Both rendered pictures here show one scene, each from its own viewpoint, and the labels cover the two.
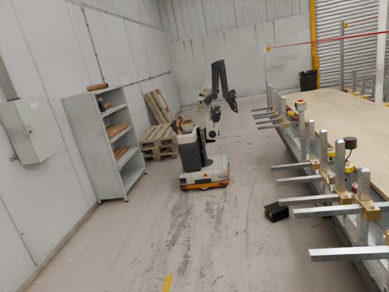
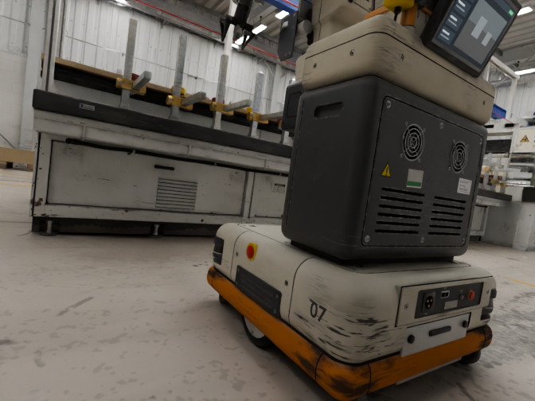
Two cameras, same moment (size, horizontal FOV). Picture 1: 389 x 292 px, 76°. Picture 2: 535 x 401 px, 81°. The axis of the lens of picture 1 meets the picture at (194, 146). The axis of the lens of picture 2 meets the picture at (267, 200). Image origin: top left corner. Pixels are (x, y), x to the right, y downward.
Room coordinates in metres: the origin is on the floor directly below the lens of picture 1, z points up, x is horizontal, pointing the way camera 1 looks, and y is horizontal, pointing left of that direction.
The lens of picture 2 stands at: (4.19, 0.44, 0.44)
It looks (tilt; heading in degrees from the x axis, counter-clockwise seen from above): 3 degrees down; 225
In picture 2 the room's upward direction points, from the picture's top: 8 degrees clockwise
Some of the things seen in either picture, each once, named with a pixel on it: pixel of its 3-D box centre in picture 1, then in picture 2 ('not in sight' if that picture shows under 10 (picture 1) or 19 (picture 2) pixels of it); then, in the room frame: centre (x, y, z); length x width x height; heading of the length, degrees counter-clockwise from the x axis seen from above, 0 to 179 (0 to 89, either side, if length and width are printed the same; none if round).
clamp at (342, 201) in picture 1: (342, 195); not in sight; (1.14, -0.73, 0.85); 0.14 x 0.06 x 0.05; 168
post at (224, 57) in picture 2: (276, 108); (220, 95); (3.12, -1.14, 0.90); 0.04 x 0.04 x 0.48; 78
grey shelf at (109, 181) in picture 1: (111, 142); not in sight; (3.62, 1.21, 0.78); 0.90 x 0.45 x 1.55; 168
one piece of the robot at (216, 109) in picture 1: (215, 112); (315, 41); (3.25, -0.36, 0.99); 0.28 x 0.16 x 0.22; 168
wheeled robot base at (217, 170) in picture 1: (205, 170); (337, 279); (3.30, -0.08, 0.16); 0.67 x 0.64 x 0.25; 78
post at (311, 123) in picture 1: (312, 151); not in sight; (1.65, -0.84, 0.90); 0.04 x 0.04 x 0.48; 78
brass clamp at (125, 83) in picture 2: not in sight; (130, 86); (3.59, -1.24, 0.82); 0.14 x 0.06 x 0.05; 168
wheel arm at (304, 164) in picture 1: (301, 165); not in sight; (1.63, -0.74, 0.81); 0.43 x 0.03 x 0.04; 78
